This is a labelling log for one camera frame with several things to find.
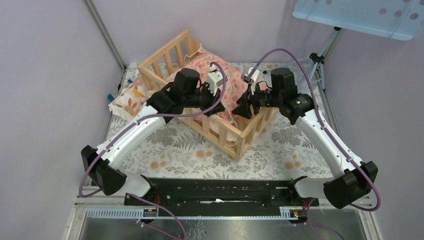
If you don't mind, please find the blue toy item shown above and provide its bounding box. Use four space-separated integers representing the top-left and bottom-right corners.
107 78 136 104

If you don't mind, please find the grey diagonal pole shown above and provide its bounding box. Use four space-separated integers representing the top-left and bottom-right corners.
82 0 127 72

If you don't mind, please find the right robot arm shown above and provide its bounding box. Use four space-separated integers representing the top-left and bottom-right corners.
232 67 378 209

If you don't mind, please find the wooden pet bed frame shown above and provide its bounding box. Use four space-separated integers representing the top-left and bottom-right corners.
138 29 277 160

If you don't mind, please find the black tripod stand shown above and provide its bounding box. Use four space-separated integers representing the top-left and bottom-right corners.
299 26 342 102

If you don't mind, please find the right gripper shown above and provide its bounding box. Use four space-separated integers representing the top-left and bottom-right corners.
231 82 283 120

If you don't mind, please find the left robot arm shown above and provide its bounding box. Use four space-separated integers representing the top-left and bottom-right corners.
81 61 227 206

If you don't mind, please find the light blue perforated panel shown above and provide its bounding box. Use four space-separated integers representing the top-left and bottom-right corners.
293 0 424 41

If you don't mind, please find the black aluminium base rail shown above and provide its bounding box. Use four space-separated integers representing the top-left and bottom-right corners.
112 176 320 220

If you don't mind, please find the floral table mat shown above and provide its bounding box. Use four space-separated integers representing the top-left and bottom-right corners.
120 113 332 180

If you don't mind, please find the pink patterned bed cushion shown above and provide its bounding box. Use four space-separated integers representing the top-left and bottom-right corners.
184 51 248 122

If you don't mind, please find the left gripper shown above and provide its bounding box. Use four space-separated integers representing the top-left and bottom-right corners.
183 81 226 118

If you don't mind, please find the floral small pillow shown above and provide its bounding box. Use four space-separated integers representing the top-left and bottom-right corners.
108 76 152 121

